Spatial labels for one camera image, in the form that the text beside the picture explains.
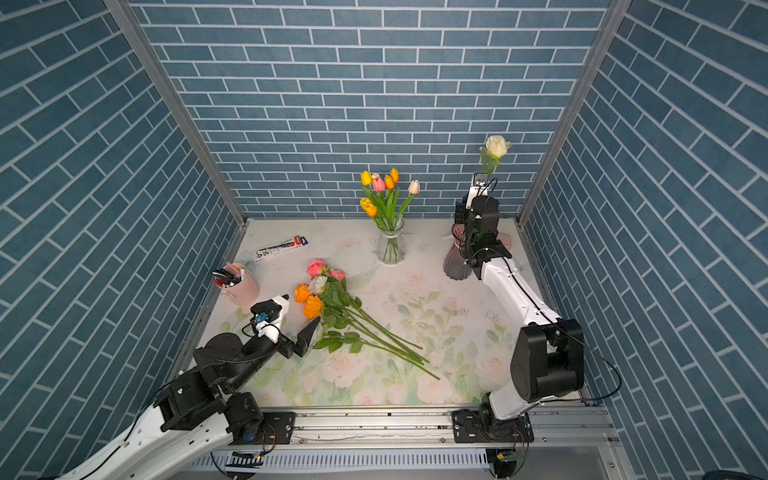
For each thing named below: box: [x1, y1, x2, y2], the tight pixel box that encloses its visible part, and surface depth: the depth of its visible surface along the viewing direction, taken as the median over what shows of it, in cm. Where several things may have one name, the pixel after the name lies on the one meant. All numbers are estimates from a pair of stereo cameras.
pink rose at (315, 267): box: [306, 259, 328, 280], surface depth 101 cm
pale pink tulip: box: [394, 179, 421, 231], surface depth 95 cm
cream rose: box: [479, 135, 512, 178], surface depth 84 cm
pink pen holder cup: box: [214, 262, 260, 307], surface depth 93 cm
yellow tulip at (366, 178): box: [360, 170, 372, 187], surface depth 93 cm
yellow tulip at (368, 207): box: [359, 197, 378, 217], surface depth 84 cm
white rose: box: [308, 275, 328, 295], surface depth 96 cm
